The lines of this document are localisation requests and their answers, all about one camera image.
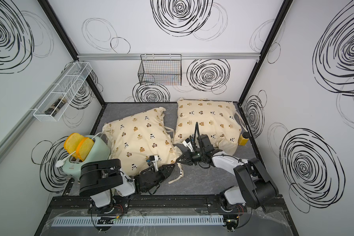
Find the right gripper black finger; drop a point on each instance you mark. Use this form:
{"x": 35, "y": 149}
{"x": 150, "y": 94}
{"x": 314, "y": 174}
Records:
{"x": 215, "y": 151}
{"x": 185, "y": 159}

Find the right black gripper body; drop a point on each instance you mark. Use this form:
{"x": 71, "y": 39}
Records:
{"x": 197, "y": 156}

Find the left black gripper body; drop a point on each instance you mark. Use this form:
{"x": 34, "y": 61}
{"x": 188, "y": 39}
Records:
{"x": 159, "y": 177}

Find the cream animal-print pillow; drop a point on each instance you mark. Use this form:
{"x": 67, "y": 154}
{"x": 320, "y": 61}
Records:
{"x": 216, "y": 119}
{"x": 134, "y": 139}

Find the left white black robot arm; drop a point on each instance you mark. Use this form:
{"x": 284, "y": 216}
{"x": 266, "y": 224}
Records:
{"x": 98, "y": 179}

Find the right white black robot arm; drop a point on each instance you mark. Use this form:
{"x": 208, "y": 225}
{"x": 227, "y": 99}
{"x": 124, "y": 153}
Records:
{"x": 255, "y": 185}

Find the yellow jar with black lid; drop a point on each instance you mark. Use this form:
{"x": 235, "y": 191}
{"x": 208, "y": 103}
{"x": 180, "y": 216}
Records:
{"x": 243, "y": 139}

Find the right toast slice toy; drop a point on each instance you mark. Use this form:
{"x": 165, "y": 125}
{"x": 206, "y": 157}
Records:
{"x": 83, "y": 148}

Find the toast slice toy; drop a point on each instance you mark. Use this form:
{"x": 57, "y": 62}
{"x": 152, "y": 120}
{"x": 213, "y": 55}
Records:
{"x": 72, "y": 142}
{"x": 83, "y": 148}

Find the left toast slice toy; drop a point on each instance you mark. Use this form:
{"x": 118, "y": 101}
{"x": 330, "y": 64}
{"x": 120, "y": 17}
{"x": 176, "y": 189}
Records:
{"x": 72, "y": 142}

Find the dark jar in shelf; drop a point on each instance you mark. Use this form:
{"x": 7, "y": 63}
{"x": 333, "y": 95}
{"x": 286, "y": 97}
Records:
{"x": 55, "y": 107}

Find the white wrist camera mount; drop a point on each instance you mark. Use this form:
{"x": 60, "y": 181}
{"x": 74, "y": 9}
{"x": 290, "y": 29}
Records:
{"x": 152, "y": 162}

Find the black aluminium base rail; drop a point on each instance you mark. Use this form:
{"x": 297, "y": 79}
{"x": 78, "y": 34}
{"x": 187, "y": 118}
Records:
{"x": 211, "y": 203}

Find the grey slotted cable duct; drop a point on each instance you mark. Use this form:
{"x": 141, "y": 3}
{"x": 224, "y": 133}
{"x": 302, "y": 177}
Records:
{"x": 180, "y": 220}

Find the black wire wall basket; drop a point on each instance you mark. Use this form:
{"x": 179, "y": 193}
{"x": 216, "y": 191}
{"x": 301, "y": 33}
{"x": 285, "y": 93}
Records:
{"x": 163, "y": 69}

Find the white wire wall shelf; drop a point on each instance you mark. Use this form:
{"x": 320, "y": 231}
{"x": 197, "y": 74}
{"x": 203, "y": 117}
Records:
{"x": 73, "y": 87}

